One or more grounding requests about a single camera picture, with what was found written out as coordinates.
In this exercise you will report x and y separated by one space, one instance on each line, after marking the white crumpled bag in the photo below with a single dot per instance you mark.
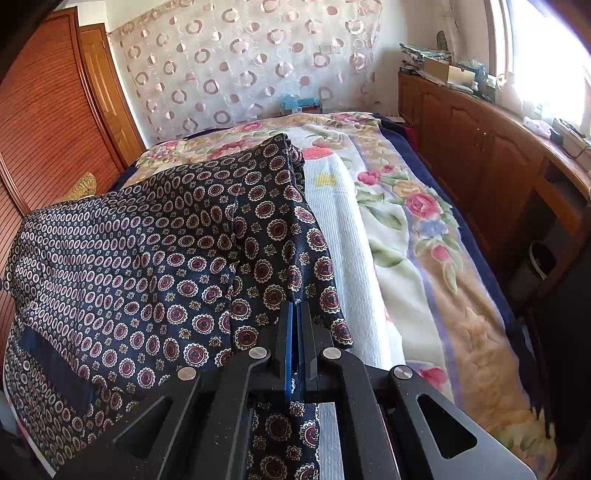
536 126

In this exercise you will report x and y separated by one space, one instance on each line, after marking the cardboard box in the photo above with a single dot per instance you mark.
445 71

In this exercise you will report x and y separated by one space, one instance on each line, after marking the long wooden cabinet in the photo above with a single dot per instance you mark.
480 147

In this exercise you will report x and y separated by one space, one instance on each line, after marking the teal box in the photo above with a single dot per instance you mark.
298 104

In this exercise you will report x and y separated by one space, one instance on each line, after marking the navy patterned blouse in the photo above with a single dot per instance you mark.
161 254

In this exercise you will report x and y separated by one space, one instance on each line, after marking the sheer circle-patterned curtain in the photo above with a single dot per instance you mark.
240 64

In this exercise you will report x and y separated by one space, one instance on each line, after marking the stack of folded fabric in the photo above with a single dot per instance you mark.
425 51

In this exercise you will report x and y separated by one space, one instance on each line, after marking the dark oval ornament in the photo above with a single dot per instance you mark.
442 40

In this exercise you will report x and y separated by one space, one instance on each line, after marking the wooden slatted wardrobe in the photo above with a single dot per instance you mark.
51 115

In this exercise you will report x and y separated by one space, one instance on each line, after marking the wooden framed window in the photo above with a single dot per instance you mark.
549 55

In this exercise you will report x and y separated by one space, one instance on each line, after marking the floral blanket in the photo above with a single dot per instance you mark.
415 240

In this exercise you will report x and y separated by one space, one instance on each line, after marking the white power strip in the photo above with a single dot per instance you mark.
572 138

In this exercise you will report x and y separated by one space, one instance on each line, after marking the stack of folded clothes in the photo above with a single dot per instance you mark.
81 187

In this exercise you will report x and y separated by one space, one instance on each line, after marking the dark chair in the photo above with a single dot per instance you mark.
568 350

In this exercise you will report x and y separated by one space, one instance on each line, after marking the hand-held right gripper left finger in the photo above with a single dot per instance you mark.
221 401

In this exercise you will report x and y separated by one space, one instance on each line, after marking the beige window curtain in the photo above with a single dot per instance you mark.
461 23

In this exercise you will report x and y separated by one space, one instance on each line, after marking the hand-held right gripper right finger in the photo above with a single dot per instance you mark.
369 406

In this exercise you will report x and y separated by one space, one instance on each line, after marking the navy blue bedsheet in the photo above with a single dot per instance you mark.
485 258

